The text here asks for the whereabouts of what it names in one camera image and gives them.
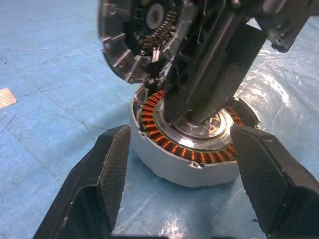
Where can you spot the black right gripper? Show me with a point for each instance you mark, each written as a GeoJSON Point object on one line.
{"type": "Point", "coordinates": [281, 20]}

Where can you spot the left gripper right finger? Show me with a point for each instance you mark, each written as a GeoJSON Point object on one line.
{"type": "Point", "coordinates": [274, 179]}

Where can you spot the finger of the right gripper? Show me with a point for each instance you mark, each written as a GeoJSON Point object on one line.
{"type": "Point", "coordinates": [184, 82]}

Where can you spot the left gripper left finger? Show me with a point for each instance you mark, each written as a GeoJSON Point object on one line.
{"type": "Point", "coordinates": [99, 179]}

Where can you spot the motor housing with copper windings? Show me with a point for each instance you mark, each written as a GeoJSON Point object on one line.
{"type": "Point", "coordinates": [179, 169]}

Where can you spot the blue foam mat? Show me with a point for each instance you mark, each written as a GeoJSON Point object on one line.
{"type": "Point", "coordinates": [49, 74]}

